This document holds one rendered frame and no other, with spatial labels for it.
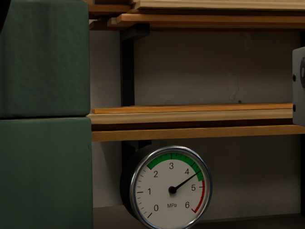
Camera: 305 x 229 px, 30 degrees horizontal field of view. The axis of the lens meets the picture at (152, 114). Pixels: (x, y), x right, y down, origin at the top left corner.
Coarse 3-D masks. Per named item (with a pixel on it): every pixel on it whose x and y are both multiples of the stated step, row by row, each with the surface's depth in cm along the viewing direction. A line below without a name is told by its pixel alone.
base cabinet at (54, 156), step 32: (0, 128) 42; (32, 128) 43; (64, 128) 43; (0, 160) 42; (32, 160) 43; (64, 160) 44; (0, 192) 42; (32, 192) 43; (64, 192) 44; (0, 224) 42; (32, 224) 43; (64, 224) 44
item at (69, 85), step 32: (32, 0) 42; (64, 0) 43; (32, 32) 42; (64, 32) 43; (0, 64) 42; (32, 64) 42; (64, 64) 43; (0, 96) 42; (32, 96) 42; (64, 96) 43
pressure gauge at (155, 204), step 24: (168, 144) 41; (144, 168) 39; (168, 168) 40; (192, 168) 41; (120, 192) 41; (144, 192) 39; (168, 192) 40; (192, 192) 41; (144, 216) 39; (168, 216) 40; (192, 216) 41
